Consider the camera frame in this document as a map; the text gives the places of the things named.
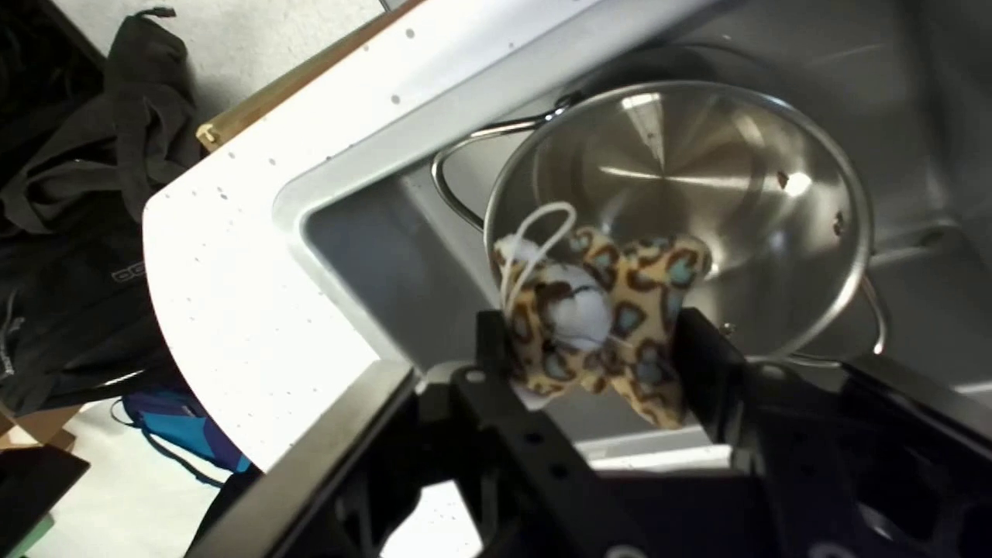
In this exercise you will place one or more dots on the stainless steel pot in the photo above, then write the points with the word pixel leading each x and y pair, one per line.
pixel 716 206

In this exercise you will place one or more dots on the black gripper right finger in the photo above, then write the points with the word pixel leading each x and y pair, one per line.
pixel 756 423

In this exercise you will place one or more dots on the leopard print plush toy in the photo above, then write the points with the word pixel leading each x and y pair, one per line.
pixel 605 315

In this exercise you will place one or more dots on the grey toy kitchen sink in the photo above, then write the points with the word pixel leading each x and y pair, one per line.
pixel 413 280

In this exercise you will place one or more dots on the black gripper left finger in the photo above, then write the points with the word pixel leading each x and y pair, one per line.
pixel 515 443

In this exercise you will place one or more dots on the blue bag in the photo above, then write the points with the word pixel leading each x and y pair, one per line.
pixel 176 423

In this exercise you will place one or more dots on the white toy kitchen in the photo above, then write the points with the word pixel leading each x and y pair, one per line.
pixel 267 268

